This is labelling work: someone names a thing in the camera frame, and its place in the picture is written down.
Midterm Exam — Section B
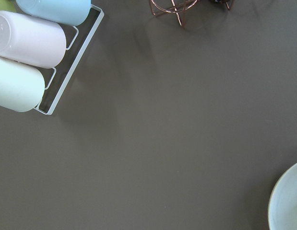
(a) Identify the light blue plastic cup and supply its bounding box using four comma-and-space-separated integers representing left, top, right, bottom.
16, 0, 91, 26

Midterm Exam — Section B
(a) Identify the mint green plastic cup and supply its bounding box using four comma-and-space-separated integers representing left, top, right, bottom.
0, 57, 45, 112

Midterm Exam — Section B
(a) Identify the pale pink plastic cup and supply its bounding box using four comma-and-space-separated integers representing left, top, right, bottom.
0, 11, 66, 69

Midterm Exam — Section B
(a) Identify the white round plate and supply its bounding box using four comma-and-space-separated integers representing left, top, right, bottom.
268, 163, 297, 230

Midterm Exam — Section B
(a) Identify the yellow-green plastic cup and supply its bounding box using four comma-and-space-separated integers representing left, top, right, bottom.
0, 0, 16, 12

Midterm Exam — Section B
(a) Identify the copper wire bottle rack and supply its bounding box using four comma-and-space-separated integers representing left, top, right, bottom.
148, 0, 236, 26

